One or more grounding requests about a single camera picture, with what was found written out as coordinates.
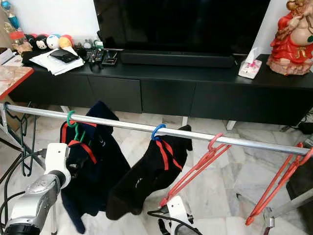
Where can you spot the navy blue shirt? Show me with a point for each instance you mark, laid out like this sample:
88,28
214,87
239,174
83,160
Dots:
102,166

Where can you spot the green plastic hanger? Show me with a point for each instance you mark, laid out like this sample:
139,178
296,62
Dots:
70,120

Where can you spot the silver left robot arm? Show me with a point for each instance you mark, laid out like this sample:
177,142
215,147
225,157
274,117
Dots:
34,200

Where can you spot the blue plastic hanger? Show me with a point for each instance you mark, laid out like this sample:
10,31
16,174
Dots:
155,131

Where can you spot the red plastic hanger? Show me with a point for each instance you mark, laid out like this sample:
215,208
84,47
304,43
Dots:
274,192
217,147

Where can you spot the silver metal clothes rack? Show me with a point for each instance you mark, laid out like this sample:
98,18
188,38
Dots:
127,124

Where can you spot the black shirt with white lettering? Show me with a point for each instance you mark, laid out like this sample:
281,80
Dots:
146,178

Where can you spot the white paper stack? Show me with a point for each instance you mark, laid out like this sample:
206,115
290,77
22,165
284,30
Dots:
46,63

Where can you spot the marble folding table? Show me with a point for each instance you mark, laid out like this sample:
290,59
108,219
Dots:
12,77

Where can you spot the black wallet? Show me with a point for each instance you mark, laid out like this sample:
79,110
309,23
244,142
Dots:
64,55

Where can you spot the black TV cabinet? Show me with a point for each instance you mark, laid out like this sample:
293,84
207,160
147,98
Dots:
176,95

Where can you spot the orange round plush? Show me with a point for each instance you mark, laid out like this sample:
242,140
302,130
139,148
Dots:
66,41

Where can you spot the white round plush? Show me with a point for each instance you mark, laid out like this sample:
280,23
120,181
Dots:
53,42

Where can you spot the black soundbar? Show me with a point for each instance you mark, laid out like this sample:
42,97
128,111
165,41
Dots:
176,59

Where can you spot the black television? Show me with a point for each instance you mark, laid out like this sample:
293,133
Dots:
181,24

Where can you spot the white tissue box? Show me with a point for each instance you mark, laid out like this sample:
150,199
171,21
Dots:
249,69

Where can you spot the red Buddha statue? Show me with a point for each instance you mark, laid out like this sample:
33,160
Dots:
291,44

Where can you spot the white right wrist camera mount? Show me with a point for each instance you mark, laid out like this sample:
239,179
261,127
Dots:
178,210

